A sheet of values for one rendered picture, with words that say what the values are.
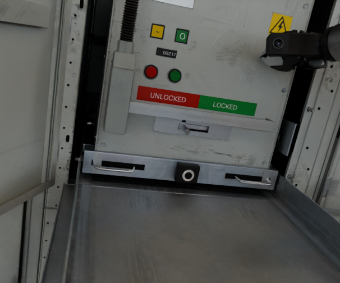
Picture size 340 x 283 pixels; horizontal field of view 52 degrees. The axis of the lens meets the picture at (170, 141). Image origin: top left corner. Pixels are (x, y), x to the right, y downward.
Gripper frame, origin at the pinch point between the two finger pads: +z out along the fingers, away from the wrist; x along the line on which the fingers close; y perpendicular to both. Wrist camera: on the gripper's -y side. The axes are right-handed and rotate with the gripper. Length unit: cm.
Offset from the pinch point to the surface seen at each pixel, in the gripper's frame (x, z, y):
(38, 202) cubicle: -39, 21, -49
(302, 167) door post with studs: -28.0, -0.1, 16.7
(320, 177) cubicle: -30.8, -1.1, 23.0
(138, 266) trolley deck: -43, -15, -37
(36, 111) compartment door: -17, 12, -51
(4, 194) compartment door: -34, 10, -57
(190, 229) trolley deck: -40.4, -5.7, -21.7
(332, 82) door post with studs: -5.2, -6.8, 18.4
